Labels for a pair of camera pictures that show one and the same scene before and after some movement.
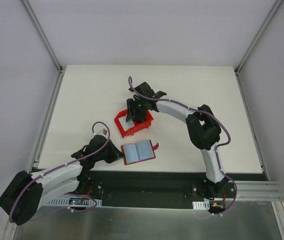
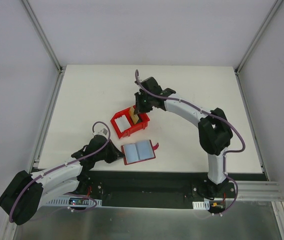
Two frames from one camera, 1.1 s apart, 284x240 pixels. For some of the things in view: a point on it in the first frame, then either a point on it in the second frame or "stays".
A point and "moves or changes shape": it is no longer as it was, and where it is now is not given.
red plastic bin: [138, 126] moves or changes shape
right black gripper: [137, 110] to [142, 107]
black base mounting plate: [153, 190] stays
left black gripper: [110, 152] stays
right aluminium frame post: [258, 36] stays
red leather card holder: [139, 152] stays
